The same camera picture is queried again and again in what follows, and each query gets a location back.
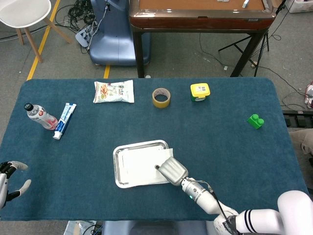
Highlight black floor cable bundle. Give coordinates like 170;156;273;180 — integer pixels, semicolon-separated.
55;0;98;32

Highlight brown mahjong table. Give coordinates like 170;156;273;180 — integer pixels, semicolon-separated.
129;0;277;78

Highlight rectangular steel tray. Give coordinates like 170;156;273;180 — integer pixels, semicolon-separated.
112;140;172;189

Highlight beige fabric bundle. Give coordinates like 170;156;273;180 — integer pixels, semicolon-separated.
288;128;313;157

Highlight white chair wooden legs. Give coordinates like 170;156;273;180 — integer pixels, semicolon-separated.
0;0;73;64

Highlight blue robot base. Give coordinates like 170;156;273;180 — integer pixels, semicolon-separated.
89;0;151;67

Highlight grey power strip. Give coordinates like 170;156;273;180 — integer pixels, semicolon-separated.
75;25;92;48

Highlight blue grey robot torso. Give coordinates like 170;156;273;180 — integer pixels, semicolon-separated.
101;220;208;235

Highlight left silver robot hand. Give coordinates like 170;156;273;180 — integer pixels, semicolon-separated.
0;161;32;209

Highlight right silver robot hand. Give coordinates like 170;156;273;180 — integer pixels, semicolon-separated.
155;157;189;187

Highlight green container yellow lid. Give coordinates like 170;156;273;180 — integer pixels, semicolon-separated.
190;82;211;102

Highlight blue white toothpaste tube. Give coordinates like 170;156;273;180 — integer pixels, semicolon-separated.
52;102;77;141

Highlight clear plastic bag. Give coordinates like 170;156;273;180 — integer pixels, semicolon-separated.
64;220;97;235

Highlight pink drink bottle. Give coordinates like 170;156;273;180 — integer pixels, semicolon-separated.
23;103;59;131

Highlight red white power strip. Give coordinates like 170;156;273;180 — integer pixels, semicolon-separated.
304;82;313;108

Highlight black tripod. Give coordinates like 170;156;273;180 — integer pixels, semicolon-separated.
218;26;271;78

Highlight white snack bag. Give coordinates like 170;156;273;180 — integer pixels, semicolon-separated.
92;79;135;104

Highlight green building block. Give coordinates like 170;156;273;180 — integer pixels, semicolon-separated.
246;114;265;130

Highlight yellow tape roll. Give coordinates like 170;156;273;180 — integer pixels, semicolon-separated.
152;88;172;108

